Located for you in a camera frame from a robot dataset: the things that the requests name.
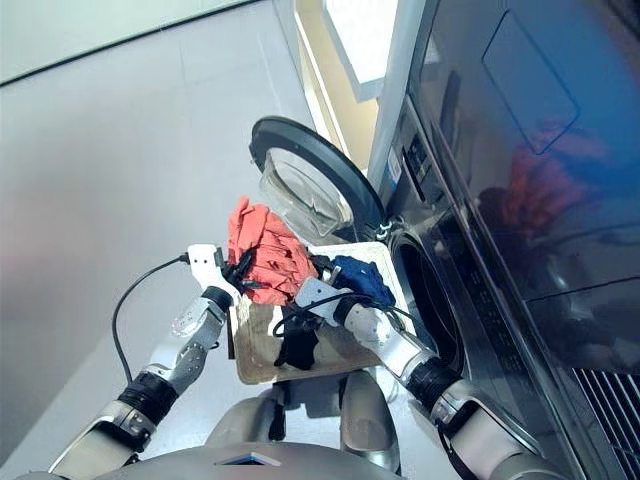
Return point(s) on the red garment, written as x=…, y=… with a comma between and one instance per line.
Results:
x=270, y=250

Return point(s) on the silver robot torso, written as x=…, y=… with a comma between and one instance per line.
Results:
x=250, y=462

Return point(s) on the grey washing machine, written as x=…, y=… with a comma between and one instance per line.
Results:
x=500, y=250

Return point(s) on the round glass washing machine door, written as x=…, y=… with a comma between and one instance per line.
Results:
x=320, y=165

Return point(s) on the bright window with beige frame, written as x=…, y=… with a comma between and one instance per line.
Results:
x=360, y=45

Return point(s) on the blue garment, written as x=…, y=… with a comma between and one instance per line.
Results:
x=360, y=275

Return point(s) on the silver robot leg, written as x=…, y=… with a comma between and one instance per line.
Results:
x=367, y=415
x=240, y=420

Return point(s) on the pale woven basket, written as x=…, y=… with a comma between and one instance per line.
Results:
x=260, y=350

